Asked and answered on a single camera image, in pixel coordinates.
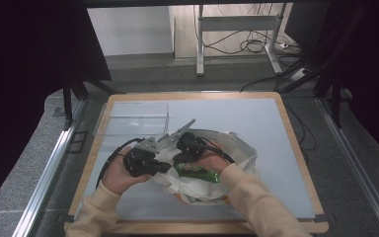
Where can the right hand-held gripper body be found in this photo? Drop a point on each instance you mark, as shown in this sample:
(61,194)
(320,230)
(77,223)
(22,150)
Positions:
(190,146)

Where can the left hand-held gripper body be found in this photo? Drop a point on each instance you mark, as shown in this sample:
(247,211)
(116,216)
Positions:
(141,163)

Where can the green snack packet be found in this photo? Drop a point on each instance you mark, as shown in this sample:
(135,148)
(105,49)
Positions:
(194,170)

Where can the white tote bag green orange print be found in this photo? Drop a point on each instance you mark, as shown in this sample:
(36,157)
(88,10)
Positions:
(240,148)

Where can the person's left hand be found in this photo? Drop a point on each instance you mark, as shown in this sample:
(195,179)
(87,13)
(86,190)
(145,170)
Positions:
(118,179)

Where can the person's right hand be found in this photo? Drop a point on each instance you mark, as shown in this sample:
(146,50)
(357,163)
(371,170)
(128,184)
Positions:
(215,161)

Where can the clear plastic box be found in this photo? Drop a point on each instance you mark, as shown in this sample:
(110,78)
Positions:
(135,120)

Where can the white table mat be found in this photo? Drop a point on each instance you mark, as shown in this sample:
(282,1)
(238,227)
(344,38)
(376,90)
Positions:
(243,112)

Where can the black metal stand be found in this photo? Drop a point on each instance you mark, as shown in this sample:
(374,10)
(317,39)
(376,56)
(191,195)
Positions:
(335,98)
(67,102)

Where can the white power strip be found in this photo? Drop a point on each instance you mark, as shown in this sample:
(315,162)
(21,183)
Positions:
(298,74)

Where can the black curtain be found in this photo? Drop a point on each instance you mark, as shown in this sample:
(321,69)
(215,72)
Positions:
(375,65)
(23,82)

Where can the aluminium rail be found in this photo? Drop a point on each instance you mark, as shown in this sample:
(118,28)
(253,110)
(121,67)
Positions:
(49,164)
(355,164)

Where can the white metal desk frame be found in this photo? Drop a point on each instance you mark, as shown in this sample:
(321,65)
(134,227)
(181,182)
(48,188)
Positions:
(240,23)

